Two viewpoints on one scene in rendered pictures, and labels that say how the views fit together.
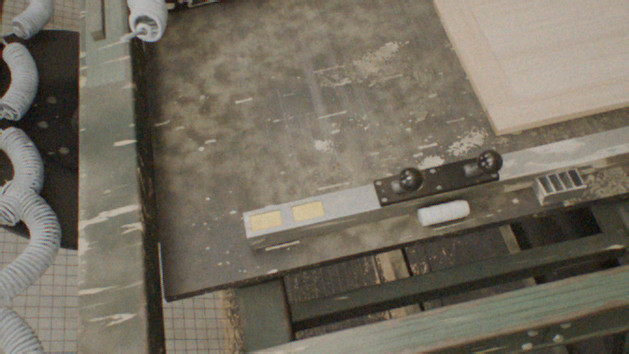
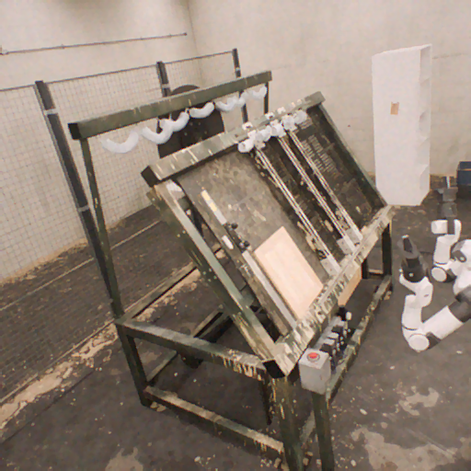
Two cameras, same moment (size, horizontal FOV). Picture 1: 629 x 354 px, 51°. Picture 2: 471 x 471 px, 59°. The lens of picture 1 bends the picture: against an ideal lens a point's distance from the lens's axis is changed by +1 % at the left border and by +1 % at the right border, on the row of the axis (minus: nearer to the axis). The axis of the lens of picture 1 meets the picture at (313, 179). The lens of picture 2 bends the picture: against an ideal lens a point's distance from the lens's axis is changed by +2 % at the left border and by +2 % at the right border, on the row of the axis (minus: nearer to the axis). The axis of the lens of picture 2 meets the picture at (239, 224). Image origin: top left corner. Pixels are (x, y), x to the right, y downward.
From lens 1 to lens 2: 131 cm
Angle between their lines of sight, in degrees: 12
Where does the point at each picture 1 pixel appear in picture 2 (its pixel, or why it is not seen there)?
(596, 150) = (259, 276)
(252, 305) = (182, 201)
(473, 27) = (279, 239)
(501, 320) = (210, 259)
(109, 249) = (185, 157)
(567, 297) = (222, 274)
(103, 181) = (199, 150)
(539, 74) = (273, 260)
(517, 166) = (246, 257)
